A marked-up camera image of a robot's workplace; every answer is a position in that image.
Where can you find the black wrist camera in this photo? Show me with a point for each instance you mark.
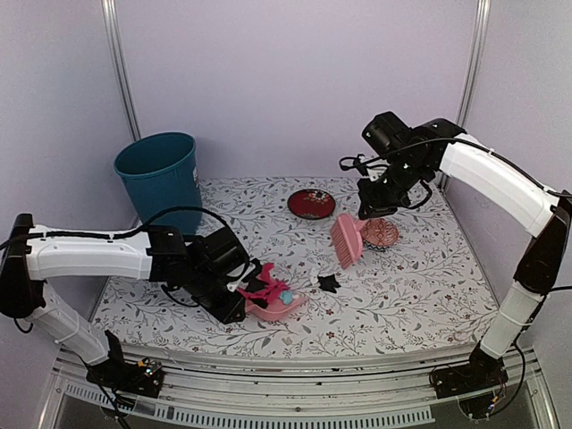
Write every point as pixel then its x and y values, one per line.
pixel 385 133
pixel 224 253

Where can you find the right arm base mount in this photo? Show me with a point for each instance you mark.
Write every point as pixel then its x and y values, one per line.
pixel 481 372

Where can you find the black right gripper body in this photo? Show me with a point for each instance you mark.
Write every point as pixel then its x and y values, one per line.
pixel 392 192

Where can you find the pink patterned small bowl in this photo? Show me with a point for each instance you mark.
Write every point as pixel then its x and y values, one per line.
pixel 380 234

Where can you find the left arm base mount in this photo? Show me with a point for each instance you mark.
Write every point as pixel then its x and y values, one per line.
pixel 144 378

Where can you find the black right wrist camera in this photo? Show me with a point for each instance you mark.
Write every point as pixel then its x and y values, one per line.
pixel 385 133

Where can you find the right aluminium frame post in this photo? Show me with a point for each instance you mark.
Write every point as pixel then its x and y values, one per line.
pixel 478 41

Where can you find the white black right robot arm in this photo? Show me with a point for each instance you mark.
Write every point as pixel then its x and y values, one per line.
pixel 416 154

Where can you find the pink plastic dustpan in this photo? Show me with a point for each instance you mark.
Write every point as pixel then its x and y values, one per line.
pixel 272 308

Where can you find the central colourful paper scrap pile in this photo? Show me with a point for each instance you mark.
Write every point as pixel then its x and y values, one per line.
pixel 262 290

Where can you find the left aluminium frame post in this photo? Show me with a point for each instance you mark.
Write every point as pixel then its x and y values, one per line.
pixel 113 35

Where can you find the pink plastic hand brush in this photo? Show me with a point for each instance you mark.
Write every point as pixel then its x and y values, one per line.
pixel 346 239

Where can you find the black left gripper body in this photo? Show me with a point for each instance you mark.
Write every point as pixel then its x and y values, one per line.
pixel 205 291

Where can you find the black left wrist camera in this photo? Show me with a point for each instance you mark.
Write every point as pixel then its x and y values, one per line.
pixel 224 253

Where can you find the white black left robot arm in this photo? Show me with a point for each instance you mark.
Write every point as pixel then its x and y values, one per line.
pixel 202 266

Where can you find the aluminium frame post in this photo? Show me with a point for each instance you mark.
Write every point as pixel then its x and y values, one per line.
pixel 113 35
pixel 478 41

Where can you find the teal plastic waste bin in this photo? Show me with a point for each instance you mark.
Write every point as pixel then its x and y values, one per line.
pixel 160 172

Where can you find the red floral round plate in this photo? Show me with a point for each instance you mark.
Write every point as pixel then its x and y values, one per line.
pixel 311 204

